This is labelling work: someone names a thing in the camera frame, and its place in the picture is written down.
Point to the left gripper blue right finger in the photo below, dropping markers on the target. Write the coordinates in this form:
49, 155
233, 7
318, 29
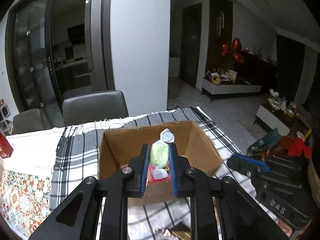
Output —
181, 185

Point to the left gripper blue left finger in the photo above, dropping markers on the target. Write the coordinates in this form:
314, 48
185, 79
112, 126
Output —
136, 185

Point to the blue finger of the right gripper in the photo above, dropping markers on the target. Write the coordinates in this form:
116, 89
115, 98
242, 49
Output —
258, 163
243, 167

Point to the red snack packet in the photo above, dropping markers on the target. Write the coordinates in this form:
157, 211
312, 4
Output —
150, 179

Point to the pale green candy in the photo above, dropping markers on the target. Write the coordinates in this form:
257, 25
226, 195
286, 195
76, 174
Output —
159, 155

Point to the right hand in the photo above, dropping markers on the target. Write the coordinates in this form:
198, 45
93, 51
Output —
285, 228

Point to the clear wrapped candy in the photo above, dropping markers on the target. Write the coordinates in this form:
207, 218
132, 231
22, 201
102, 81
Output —
159, 173

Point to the red bag on floor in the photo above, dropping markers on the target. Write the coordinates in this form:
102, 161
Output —
288, 146

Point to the brown cardboard box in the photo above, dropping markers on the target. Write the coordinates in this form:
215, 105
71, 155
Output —
119, 146

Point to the white coffee table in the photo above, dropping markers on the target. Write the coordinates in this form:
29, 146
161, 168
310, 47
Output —
276, 119

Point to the black white plaid cloth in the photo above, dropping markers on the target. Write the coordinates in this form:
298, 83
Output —
83, 206

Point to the near grey dining chair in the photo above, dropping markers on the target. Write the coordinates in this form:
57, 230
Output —
92, 107

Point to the grey dining chair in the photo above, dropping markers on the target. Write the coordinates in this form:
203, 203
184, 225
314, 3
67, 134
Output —
92, 107
28, 121

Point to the red heart balloons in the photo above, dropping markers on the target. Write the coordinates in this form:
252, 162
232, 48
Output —
233, 50

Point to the patterned floral table mat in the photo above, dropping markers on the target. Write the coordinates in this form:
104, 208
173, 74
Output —
24, 201

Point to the far grey dining chair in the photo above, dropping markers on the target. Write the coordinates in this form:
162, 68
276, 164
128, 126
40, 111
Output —
28, 121

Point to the red gift bag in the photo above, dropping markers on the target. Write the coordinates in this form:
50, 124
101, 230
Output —
6, 149

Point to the black glass sliding door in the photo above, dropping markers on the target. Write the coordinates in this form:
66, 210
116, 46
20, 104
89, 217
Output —
57, 49

